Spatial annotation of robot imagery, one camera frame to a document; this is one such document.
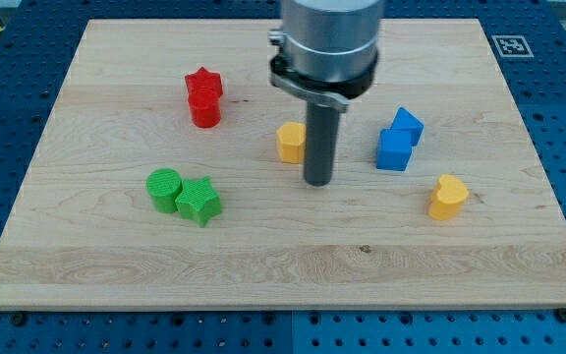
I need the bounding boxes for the red cylinder block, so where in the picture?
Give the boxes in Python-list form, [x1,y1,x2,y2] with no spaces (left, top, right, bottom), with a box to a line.
[188,88,221,129]

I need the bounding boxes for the red star block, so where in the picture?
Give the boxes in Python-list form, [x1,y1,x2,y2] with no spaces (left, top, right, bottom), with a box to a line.
[185,67,223,97]

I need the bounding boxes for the green star block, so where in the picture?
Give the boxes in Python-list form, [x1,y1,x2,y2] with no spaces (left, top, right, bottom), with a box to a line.
[175,176,223,227]

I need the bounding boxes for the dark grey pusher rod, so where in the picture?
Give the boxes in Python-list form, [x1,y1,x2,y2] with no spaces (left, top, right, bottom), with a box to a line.
[304,102,340,187]

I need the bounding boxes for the blue triangle block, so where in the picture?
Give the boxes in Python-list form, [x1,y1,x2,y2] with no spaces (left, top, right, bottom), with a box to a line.
[390,107,425,147]

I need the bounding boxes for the blue cube block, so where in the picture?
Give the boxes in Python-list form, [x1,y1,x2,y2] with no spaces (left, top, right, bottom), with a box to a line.
[375,129,412,171]

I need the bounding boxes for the white fiducial marker tag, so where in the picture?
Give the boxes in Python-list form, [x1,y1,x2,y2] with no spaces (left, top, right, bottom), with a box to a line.
[491,34,534,58]

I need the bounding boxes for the wooden board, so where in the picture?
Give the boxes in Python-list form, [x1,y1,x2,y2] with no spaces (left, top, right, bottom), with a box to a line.
[0,19,566,312]

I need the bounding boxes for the yellow heart block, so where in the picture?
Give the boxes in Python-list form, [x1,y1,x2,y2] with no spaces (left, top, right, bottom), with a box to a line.
[427,174,470,220]

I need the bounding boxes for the green cylinder block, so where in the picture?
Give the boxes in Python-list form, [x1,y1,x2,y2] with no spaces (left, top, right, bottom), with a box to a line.
[145,168,182,213]

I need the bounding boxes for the yellow hexagon block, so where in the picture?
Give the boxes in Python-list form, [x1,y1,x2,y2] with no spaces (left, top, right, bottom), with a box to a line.
[276,122,306,164]

